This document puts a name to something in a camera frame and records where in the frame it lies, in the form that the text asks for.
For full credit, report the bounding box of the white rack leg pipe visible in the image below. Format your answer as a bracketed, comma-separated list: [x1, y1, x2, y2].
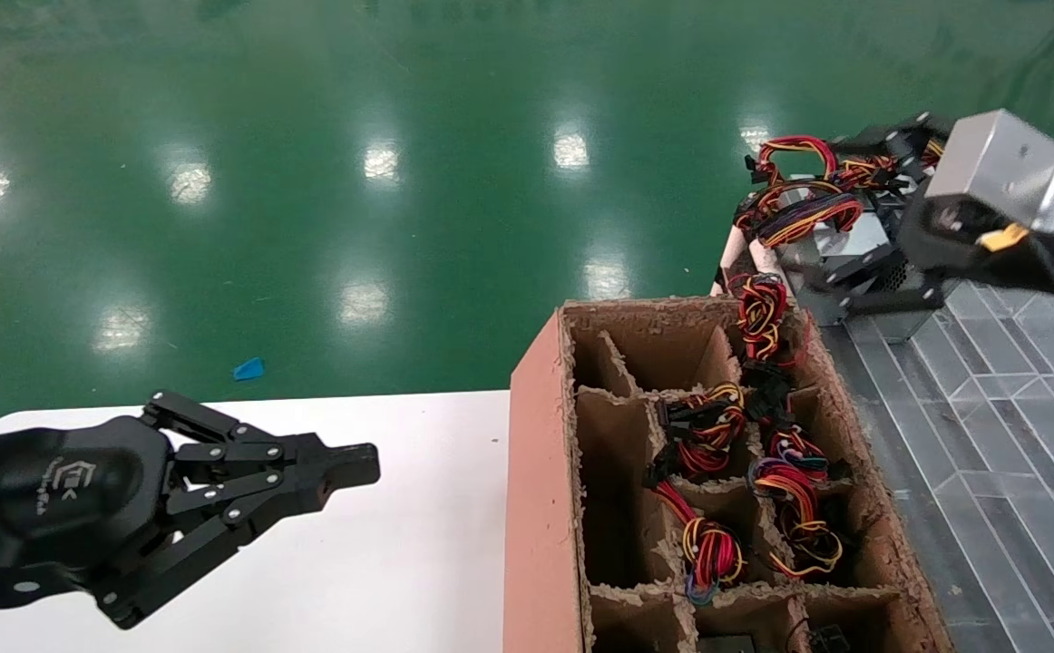
[712, 227, 747, 297]

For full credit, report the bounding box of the black cable with yellow plug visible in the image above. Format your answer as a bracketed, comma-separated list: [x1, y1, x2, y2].
[979, 223, 1054, 359]

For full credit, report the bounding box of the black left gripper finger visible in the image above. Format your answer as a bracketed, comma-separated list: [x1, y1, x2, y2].
[141, 390, 382, 496]

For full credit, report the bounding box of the brown cardboard box with dividers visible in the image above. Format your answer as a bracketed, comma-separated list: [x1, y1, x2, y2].
[503, 297, 954, 653]

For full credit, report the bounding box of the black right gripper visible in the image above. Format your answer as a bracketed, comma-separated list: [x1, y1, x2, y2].
[815, 112, 1039, 316]

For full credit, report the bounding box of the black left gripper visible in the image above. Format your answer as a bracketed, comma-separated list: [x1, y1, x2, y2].
[0, 415, 382, 630]

